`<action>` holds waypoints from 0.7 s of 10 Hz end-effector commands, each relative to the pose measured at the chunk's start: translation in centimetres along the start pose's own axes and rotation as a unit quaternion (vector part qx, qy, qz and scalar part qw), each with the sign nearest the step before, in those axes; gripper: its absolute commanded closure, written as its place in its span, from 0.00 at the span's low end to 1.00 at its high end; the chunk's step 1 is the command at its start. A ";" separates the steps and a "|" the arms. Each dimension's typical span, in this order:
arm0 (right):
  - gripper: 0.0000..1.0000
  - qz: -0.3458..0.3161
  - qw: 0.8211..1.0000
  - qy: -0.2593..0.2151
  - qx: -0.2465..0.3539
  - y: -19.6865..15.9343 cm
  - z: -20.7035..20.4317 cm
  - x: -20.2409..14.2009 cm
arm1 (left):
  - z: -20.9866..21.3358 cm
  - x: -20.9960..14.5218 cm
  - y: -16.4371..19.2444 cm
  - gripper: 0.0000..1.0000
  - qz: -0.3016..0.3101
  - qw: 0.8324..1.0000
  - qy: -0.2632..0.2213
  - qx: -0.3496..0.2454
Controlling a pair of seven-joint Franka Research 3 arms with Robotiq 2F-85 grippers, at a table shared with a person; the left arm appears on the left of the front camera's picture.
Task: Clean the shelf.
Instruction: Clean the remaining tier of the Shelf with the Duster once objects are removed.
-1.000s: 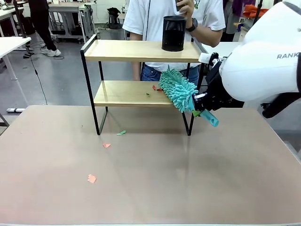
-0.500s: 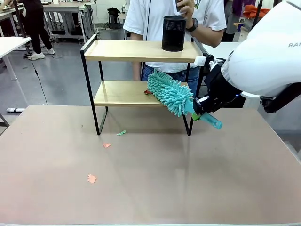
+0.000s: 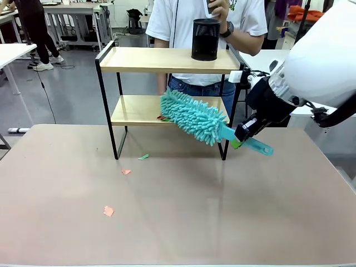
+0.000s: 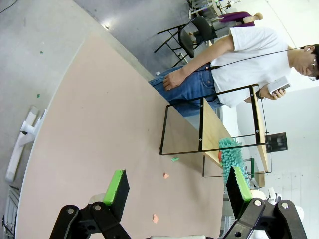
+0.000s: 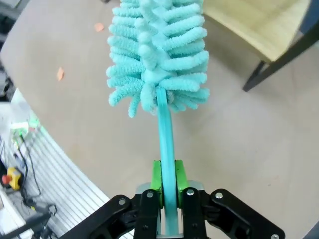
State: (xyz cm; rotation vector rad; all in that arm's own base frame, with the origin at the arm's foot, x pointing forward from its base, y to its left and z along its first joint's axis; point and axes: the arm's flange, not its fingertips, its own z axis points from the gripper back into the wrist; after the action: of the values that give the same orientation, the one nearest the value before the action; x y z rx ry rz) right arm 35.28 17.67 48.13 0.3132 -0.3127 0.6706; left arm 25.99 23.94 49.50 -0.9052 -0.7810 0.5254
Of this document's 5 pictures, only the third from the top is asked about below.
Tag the person's right forearm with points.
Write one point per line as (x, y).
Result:
(162, 64)

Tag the white floor power strip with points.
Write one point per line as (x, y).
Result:
(18, 130)

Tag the person's left forearm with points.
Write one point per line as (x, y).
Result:
(247, 41)

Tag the tiny green paper scrap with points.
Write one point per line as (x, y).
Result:
(167, 119)

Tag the bystander in purple top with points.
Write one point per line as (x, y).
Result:
(278, 19)

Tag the bystander in black clothes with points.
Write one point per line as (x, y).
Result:
(33, 27)

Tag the black wristwatch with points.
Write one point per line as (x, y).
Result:
(226, 30)

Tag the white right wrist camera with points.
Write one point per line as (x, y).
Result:
(235, 76)

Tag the person in white t-shirt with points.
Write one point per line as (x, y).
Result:
(180, 27)

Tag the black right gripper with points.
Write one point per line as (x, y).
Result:
(268, 101)

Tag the person's left hand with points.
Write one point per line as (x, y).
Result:
(221, 9)

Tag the teal microfibre duster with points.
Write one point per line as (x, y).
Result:
(192, 114)

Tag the black office chair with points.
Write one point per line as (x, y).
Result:
(135, 19)

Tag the two-tier wood metal shelf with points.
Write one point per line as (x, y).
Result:
(167, 62)

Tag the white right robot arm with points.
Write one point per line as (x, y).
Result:
(320, 50)

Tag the grey background workbench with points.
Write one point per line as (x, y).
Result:
(78, 19)

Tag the orange cloth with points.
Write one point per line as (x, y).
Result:
(304, 14)

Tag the small white side table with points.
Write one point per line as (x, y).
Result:
(14, 54)

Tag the black mesh pen holder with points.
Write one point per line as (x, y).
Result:
(205, 39)

